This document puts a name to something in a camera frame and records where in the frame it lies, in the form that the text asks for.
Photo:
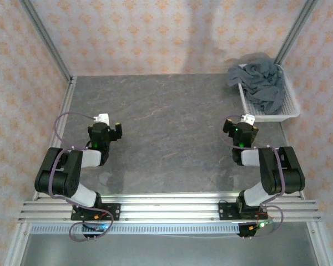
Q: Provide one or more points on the grey t-shirt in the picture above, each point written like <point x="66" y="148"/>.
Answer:
<point x="261" y="83"/>

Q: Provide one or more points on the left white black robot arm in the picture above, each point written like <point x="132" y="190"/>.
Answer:
<point x="69" y="171"/>

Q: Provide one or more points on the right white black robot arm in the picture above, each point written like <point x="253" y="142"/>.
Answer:
<point x="269" y="171"/>

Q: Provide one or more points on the white perforated plastic basket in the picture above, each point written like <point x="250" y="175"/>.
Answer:
<point x="290" y="102"/>

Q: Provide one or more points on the small circuit board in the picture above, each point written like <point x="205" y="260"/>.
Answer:
<point x="262" y="224"/>
<point x="95" y="227"/>

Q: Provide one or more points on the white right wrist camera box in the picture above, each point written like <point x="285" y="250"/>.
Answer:
<point x="248" y="118"/>

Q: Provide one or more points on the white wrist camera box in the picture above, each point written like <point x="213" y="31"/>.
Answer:
<point x="248" y="118"/>
<point x="103" y="118"/>

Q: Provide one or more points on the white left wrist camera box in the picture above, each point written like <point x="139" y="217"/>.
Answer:
<point x="103" y="118"/>

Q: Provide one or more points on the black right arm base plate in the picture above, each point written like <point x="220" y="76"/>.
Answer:
<point x="227" y="210"/>

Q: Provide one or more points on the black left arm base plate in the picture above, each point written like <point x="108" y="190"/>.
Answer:
<point x="113" y="212"/>

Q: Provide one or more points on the aluminium mounting rail beam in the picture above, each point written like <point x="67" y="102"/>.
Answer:
<point x="169" y="207"/>

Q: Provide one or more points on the aluminium frame post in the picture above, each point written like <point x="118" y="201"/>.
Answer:
<point x="295" y="31"/>
<point x="47" y="38"/>

